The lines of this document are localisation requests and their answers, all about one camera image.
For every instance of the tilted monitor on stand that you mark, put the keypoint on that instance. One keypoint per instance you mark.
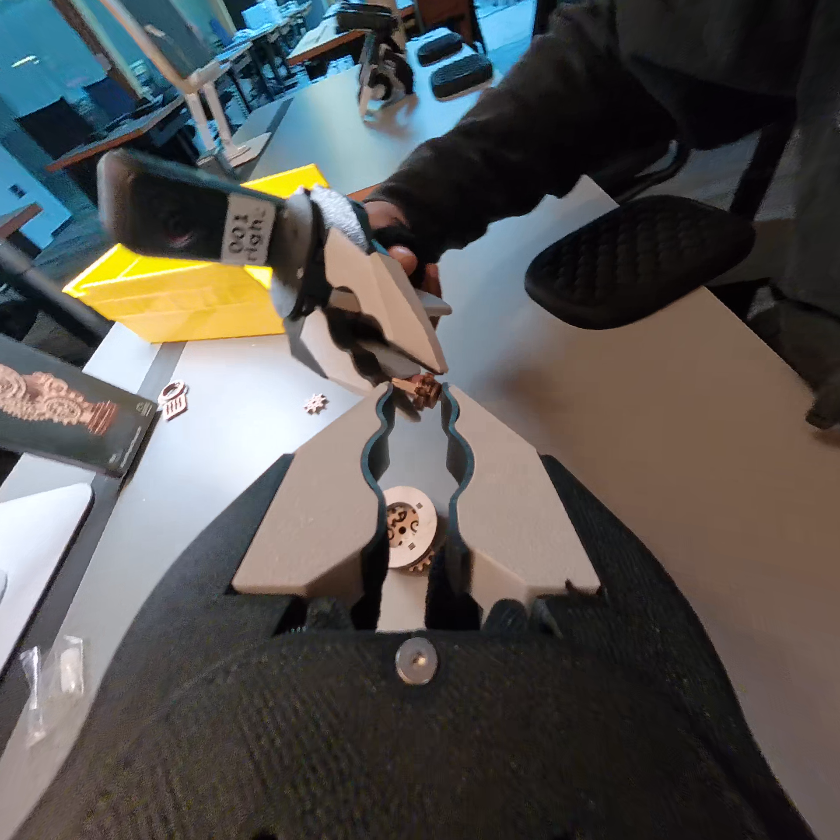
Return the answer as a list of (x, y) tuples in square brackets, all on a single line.
[(177, 46)]

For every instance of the clear plastic bag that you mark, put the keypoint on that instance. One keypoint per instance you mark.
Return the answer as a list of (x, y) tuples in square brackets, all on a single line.
[(56, 682)]

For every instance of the black packaging card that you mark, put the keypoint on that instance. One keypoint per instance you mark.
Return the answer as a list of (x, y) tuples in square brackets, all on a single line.
[(65, 407)]

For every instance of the idle gripper device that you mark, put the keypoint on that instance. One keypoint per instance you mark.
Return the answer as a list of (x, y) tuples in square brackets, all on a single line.
[(387, 72)]

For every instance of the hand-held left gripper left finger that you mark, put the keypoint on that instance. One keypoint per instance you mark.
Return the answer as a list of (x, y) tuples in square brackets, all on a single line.
[(308, 525)]

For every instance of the person's right forearm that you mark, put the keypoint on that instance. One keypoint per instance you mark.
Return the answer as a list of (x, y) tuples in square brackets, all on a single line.
[(525, 144)]

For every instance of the grey desk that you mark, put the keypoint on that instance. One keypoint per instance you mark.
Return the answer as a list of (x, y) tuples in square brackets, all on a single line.
[(623, 426)]

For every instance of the black pole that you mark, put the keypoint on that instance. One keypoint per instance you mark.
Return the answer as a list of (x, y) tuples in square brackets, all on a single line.
[(52, 289)]

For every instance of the person's right hand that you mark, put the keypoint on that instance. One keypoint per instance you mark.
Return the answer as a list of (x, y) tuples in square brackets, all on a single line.
[(403, 259)]

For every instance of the small wooden gear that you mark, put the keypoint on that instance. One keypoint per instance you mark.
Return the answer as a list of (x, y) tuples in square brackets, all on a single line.
[(316, 403), (423, 392)]

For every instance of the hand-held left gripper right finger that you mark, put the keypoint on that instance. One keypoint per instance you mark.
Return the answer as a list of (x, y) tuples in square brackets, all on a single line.
[(518, 525)]

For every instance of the background wooden desk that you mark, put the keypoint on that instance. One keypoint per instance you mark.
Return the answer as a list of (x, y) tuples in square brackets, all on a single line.
[(118, 134)]

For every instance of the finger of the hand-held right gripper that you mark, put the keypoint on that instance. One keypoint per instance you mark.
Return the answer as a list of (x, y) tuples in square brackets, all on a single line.
[(387, 361), (387, 295)]

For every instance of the round wooden gear model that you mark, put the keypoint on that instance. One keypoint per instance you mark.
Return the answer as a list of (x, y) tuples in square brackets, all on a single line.
[(410, 525)]

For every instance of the small wooden lock-shaped piece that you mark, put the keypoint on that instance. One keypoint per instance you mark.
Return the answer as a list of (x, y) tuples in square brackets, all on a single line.
[(174, 401)]

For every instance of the yellow plastic bin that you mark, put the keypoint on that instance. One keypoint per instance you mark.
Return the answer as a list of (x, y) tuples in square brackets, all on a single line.
[(197, 302)]

